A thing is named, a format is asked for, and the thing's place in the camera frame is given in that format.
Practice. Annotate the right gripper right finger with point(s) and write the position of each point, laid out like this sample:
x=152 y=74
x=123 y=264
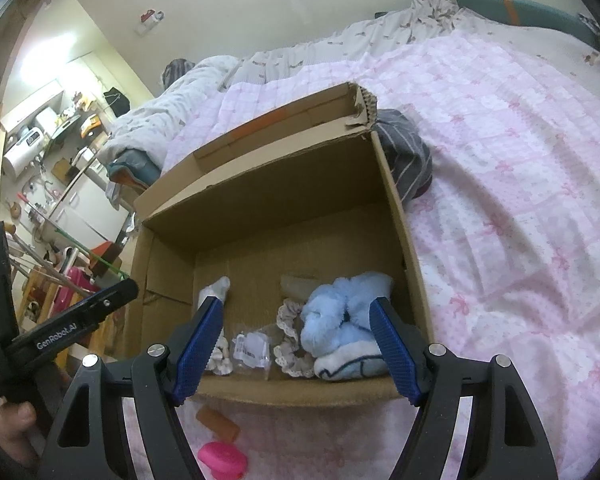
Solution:
x=403 y=348

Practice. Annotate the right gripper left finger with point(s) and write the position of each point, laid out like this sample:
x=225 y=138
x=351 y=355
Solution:
x=190 y=347

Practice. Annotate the white mesh item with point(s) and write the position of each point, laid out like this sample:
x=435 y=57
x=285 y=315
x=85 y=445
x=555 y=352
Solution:
x=250 y=353

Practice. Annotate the light blue fluffy scrunchie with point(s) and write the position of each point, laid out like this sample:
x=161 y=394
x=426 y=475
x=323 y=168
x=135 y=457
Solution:
x=336 y=327

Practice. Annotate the cream fabric piece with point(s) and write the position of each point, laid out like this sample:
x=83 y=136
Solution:
x=219 y=362

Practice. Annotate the person left hand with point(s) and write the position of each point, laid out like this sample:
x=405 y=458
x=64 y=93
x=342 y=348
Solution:
x=16 y=420

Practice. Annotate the yellow wooden rack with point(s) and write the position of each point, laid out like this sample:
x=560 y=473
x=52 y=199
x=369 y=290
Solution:
x=40 y=285

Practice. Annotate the red bag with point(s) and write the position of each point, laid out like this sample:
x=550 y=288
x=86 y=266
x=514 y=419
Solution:
x=64 y=296

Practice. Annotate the orange-brown cylinder toy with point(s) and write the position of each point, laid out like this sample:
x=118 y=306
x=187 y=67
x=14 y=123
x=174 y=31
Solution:
x=221 y=426

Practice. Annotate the pink foam heart toy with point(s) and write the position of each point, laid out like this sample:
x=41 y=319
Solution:
x=224 y=460

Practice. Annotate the pink bow-print quilt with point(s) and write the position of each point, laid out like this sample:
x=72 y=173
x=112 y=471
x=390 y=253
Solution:
x=507 y=236

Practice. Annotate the open cardboard box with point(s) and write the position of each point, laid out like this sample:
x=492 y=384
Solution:
x=304 y=190

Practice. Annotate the dark grey striped garment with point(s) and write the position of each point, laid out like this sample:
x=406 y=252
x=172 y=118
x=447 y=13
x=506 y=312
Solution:
x=408 y=156

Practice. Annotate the white water heater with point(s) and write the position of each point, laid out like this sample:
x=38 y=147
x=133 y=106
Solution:
x=24 y=151

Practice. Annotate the white floral duvet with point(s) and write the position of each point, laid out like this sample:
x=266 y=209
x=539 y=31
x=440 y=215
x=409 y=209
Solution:
x=151 y=127

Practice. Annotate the teal headboard cushion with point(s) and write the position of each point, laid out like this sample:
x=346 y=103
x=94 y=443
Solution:
x=533 y=14

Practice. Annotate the wall hook with red item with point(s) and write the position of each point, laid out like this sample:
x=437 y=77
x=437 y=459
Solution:
x=148 y=21

